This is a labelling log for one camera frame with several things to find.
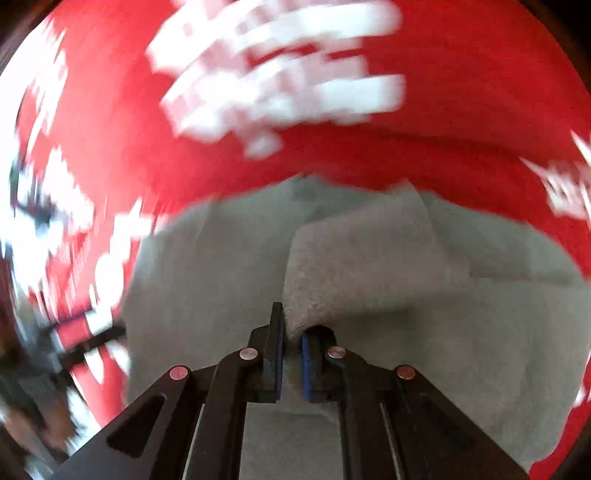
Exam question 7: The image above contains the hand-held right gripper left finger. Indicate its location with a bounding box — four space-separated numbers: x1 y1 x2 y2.
51 302 284 480

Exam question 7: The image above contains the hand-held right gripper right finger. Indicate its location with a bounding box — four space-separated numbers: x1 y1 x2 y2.
300 325 529 480

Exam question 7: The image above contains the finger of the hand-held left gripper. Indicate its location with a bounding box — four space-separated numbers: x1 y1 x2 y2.
46 323 127 367

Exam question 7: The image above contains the grey small garment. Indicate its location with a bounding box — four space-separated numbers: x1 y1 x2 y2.
122 175 589 480

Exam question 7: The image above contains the red printed blanket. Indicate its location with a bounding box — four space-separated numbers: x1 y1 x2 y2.
0 0 591 480

